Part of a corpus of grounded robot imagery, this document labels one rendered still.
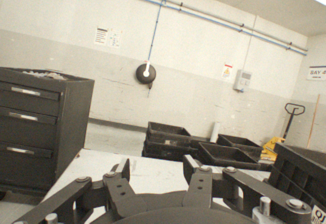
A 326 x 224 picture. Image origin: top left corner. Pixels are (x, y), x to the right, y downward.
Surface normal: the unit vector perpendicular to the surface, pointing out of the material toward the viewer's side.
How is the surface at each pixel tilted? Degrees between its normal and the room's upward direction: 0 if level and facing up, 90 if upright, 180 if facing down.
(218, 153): 90
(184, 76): 90
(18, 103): 90
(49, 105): 90
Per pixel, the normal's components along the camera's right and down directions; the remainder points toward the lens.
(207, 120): 0.15, 0.15
